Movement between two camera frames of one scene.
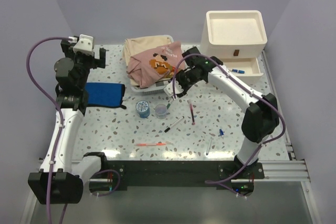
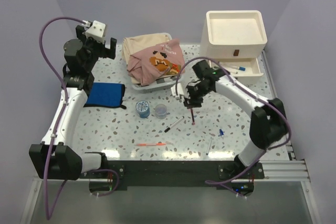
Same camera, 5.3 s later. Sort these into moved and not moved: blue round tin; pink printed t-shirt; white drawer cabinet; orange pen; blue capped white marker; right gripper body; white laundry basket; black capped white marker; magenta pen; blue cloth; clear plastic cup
Moved: white laundry basket; right gripper body; blue capped white marker
Not moved: pink printed t-shirt; blue round tin; clear plastic cup; white drawer cabinet; orange pen; black capped white marker; magenta pen; blue cloth
